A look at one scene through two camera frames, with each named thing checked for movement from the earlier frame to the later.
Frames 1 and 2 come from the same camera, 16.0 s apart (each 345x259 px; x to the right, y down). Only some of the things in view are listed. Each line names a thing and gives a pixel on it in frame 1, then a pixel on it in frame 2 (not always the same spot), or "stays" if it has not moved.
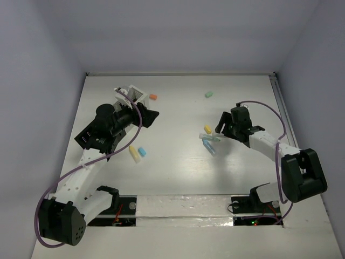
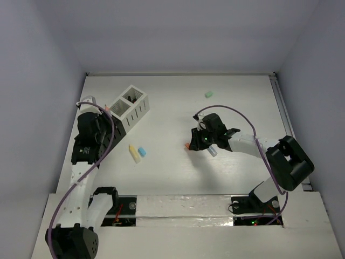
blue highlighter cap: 142,151 stays
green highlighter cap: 209,94 stays
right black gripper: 225,118 to 195,144
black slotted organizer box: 103,135 stays
